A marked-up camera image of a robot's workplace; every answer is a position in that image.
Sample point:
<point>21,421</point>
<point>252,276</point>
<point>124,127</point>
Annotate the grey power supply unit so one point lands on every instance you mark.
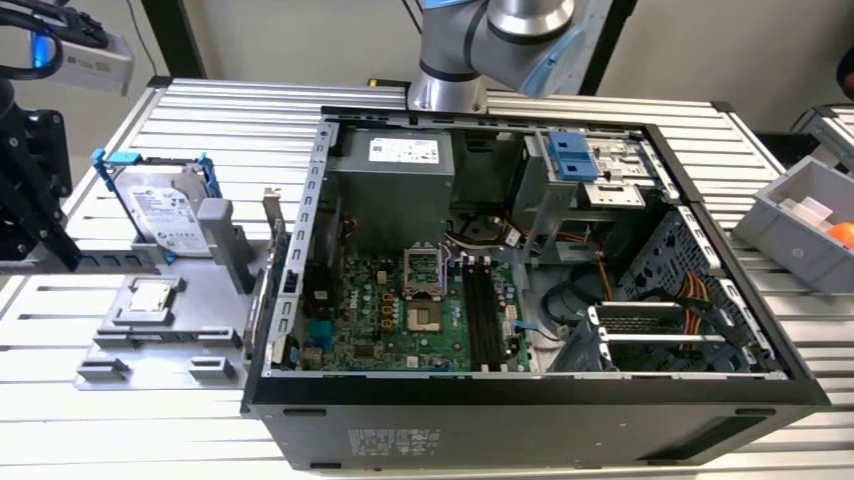
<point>394,200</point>

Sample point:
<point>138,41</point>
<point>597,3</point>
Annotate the grey plastic bin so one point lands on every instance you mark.
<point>788,250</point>

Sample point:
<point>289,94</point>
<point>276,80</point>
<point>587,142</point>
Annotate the black RAM slot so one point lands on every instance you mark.
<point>476,310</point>
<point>493,320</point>

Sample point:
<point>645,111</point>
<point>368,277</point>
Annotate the orange ball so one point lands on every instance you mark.
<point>843,235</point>

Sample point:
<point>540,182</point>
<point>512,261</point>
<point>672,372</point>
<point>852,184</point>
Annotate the silver CPU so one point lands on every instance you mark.
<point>153,297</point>

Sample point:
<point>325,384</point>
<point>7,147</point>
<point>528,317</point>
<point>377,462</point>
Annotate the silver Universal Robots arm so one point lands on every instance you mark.
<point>468,40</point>

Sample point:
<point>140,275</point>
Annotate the black upright post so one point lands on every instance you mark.
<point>621,45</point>
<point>181,45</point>

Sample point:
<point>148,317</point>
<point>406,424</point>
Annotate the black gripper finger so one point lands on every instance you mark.
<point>50,225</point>
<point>17,235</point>

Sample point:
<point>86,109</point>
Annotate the green motherboard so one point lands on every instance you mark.
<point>364,325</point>

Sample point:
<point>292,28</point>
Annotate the graphics card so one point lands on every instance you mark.
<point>273,210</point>

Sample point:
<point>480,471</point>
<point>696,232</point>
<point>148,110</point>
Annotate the black open PC case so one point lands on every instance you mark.
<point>468,440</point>

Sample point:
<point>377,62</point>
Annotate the white block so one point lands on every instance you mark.
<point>808,210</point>

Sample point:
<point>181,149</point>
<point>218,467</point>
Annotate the blue disk carrier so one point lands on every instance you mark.
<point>121,159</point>

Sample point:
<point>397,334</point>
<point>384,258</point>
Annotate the grey parts rack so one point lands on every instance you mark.
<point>208,300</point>

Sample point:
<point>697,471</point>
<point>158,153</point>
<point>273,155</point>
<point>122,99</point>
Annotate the CPU socket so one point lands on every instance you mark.
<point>424,315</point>

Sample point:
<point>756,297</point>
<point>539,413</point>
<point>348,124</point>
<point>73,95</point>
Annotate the RAM stick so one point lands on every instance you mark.
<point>121,260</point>

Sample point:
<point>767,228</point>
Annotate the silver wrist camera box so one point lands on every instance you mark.
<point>94,65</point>

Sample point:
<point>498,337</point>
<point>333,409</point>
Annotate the metal drive cage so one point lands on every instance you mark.
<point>541,200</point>

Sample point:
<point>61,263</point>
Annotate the blue plastic drive latch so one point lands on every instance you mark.
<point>569,155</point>

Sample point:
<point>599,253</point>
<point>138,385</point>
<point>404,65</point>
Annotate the yellow black plug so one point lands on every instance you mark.
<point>381,82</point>

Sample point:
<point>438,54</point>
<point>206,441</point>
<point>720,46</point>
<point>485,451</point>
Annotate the silver hard disk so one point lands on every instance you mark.
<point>161,215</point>

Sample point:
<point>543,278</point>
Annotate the metal disk bay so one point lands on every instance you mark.
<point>641,306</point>

